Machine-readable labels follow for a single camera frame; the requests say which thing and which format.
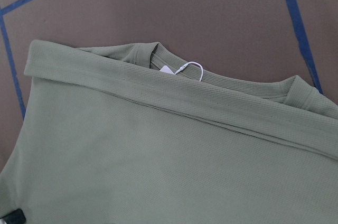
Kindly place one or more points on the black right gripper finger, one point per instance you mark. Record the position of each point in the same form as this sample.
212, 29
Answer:
15, 215

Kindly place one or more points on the green long sleeve shirt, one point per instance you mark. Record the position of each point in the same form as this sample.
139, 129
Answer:
108, 138

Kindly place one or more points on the white paper price tag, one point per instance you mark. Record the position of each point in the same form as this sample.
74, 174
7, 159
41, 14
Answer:
166, 69

